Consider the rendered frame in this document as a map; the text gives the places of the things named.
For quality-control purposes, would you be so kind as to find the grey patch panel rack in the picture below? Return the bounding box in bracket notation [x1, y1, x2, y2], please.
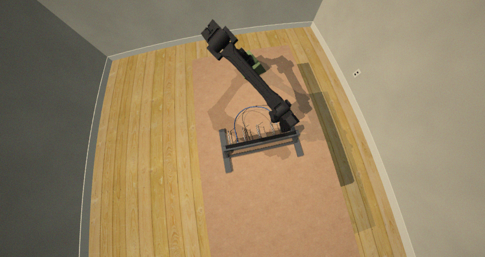
[219, 126, 303, 173]

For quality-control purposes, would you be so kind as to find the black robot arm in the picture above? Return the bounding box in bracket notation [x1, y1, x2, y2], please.
[201, 19, 300, 133]

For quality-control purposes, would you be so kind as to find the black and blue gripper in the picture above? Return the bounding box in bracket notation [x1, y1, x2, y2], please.
[269, 111, 276, 123]

